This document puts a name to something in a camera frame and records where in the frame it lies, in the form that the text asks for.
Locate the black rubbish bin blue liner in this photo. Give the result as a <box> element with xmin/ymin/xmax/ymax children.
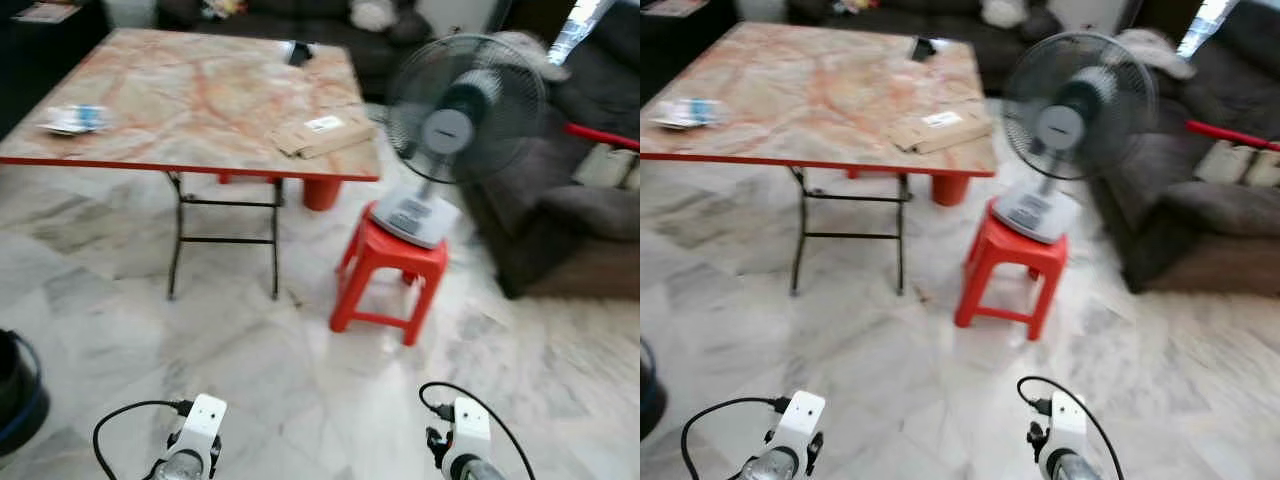
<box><xmin>0</xmin><ymin>330</ymin><xmax>51</xmax><ymax>459</ymax></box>

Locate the white blue trash packet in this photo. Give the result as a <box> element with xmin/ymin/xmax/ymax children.
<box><xmin>650</xmin><ymin>98</ymin><xmax>723</xmax><ymax>129</ymax></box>
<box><xmin>38</xmin><ymin>104</ymin><xmax>109</xmax><ymax>136</ymax></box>

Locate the red plastic stool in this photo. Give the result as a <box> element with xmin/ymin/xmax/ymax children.
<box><xmin>330</xmin><ymin>203</ymin><xmax>449</xmax><ymax>347</ymax></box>
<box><xmin>955</xmin><ymin>198</ymin><xmax>1069</xmax><ymax>341</ymax></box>
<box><xmin>848</xmin><ymin>168</ymin><xmax>971</xmax><ymax>207</ymax></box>
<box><xmin>218</xmin><ymin>172</ymin><xmax>343</xmax><ymax>212</ymax></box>

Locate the dark grey fabric sofa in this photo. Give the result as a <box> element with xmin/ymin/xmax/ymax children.
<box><xmin>1090</xmin><ymin>0</ymin><xmax>1280</xmax><ymax>295</ymax></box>
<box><xmin>460</xmin><ymin>40</ymin><xmax>641</xmax><ymax>299</ymax></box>

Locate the grey table fan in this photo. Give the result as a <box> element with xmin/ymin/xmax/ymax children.
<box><xmin>370</xmin><ymin>35</ymin><xmax>549</xmax><ymax>249</ymax></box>
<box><xmin>990</xmin><ymin>32</ymin><xmax>1159</xmax><ymax>245</ymax></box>

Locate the brown cardboard parcel white label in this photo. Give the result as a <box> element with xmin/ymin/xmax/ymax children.
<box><xmin>890</xmin><ymin>108</ymin><xmax>996</xmax><ymax>154</ymax></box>
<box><xmin>268</xmin><ymin>113</ymin><xmax>376</xmax><ymax>159</ymax></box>

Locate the beige cushion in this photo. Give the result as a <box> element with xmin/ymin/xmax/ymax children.
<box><xmin>572</xmin><ymin>145</ymin><xmax>633</xmax><ymax>191</ymax></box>
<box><xmin>1195</xmin><ymin>140</ymin><xmax>1253</xmax><ymax>186</ymax></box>
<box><xmin>1246</xmin><ymin>150</ymin><xmax>1280</xmax><ymax>189</ymax></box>

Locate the red stick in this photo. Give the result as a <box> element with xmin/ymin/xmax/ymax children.
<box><xmin>1185</xmin><ymin>119</ymin><xmax>1280</xmax><ymax>153</ymax></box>
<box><xmin>565</xmin><ymin>122</ymin><xmax>641</xmax><ymax>151</ymax></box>

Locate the orange marble folding table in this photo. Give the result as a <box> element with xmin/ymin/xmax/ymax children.
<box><xmin>0</xmin><ymin>28</ymin><xmax>383</xmax><ymax>301</ymax></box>
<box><xmin>640</xmin><ymin>22</ymin><xmax>999</xmax><ymax>297</ymax></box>

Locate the pale crumpled cloth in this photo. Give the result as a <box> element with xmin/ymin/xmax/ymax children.
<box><xmin>495</xmin><ymin>30</ymin><xmax>571</xmax><ymax>81</ymax></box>
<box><xmin>1115</xmin><ymin>28</ymin><xmax>1196</xmax><ymax>79</ymax></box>

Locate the white plush toy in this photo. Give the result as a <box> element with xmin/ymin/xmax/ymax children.
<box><xmin>980</xmin><ymin>0</ymin><xmax>1026</xmax><ymax>28</ymax></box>
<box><xmin>350</xmin><ymin>0</ymin><xmax>396</xmax><ymax>31</ymax></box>

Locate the dark long sofa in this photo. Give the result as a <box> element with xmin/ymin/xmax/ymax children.
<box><xmin>155</xmin><ymin>0</ymin><xmax>431</xmax><ymax>101</ymax></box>
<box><xmin>785</xmin><ymin>0</ymin><xmax>1066</xmax><ymax>71</ymax></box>

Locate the bright window pane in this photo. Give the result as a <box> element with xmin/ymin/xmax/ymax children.
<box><xmin>548</xmin><ymin>0</ymin><xmax>613</xmax><ymax>63</ymax></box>
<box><xmin>1178</xmin><ymin>0</ymin><xmax>1241</xmax><ymax>58</ymax></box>

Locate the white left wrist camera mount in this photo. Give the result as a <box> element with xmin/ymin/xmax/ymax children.
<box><xmin>165</xmin><ymin>394</ymin><xmax>228</xmax><ymax>463</ymax></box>
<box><xmin>765</xmin><ymin>391</ymin><xmax>827</xmax><ymax>463</ymax></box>

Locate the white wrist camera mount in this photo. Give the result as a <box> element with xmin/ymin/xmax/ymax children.
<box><xmin>443</xmin><ymin>397</ymin><xmax>493</xmax><ymax>473</ymax></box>
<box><xmin>765</xmin><ymin>391</ymin><xmax>827</xmax><ymax>463</ymax></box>
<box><xmin>1040</xmin><ymin>391</ymin><xmax>1088</xmax><ymax>467</ymax></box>
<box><xmin>165</xmin><ymin>394</ymin><xmax>228</xmax><ymax>463</ymax></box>

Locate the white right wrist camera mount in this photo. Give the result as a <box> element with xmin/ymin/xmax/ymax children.
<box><xmin>1040</xmin><ymin>391</ymin><xmax>1088</xmax><ymax>467</ymax></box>
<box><xmin>443</xmin><ymin>397</ymin><xmax>493</xmax><ymax>473</ymax></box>

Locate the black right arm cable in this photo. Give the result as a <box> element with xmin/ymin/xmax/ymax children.
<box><xmin>419</xmin><ymin>382</ymin><xmax>538</xmax><ymax>480</ymax></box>
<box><xmin>1018</xmin><ymin>376</ymin><xmax>1126</xmax><ymax>480</ymax></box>

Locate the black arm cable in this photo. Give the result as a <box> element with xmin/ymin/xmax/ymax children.
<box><xmin>1018</xmin><ymin>376</ymin><xmax>1126</xmax><ymax>480</ymax></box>
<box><xmin>419</xmin><ymin>382</ymin><xmax>538</xmax><ymax>480</ymax></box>
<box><xmin>682</xmin><ymin>397</ymin><xmax>791</xmax><ymax>480</ymax></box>
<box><xmin>93</xmin><ymin>400</ymin><xmax>193</xmax><ymax>480</ymax></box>

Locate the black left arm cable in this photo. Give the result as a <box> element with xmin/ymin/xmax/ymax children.
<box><xmin>93</xmin><ymin>400</ymin><xmax>193</xmax><ymax>480</ymax></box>
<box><xmin>682</xmin><ymin>397</ymin><xmax>791</xmax><ymax>480</ymax></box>

